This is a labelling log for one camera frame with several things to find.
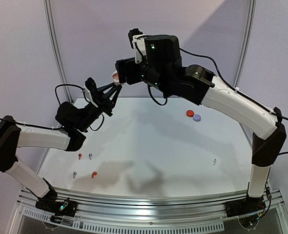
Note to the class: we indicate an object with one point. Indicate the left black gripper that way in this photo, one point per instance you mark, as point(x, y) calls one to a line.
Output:
point(102, 100)

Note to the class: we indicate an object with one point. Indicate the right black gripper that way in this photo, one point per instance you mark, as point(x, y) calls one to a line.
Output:
point(124, 70)

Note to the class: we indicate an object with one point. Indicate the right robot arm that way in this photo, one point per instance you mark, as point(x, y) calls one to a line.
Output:
point(158, 63)

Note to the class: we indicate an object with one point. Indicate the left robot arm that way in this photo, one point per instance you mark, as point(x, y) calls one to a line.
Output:
point(69, 136)

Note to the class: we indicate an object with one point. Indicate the red charging case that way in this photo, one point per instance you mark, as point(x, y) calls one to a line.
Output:
point(189, 113)

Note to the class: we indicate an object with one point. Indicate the purple charging case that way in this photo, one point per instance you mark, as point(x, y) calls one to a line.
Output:
point(197, 117)

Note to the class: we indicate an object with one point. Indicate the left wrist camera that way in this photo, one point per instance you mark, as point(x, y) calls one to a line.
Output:
point(89, 89)

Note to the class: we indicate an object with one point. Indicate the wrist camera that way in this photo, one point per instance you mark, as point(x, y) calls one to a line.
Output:
point(89, 89)
point(136, 38)

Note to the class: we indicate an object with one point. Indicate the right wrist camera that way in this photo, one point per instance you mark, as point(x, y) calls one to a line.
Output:
point(136, 38)

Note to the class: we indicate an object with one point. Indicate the left aluminium corner post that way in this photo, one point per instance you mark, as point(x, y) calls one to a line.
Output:
point(54, 41)

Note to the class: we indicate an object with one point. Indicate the aluminium corner post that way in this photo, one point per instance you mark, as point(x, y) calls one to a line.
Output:
point(54, 41)
point(245, 41)

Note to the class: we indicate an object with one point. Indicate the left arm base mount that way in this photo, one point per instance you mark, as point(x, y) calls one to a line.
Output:
point(64, 207)

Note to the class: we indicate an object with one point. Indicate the right aluminium corner post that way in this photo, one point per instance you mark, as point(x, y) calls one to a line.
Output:
point(245, 41)

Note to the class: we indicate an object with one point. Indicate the aluminium front rail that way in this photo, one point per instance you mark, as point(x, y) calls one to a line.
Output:
point(108, 214)

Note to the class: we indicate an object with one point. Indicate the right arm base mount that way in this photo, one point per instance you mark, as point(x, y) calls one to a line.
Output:
point(244, 206)

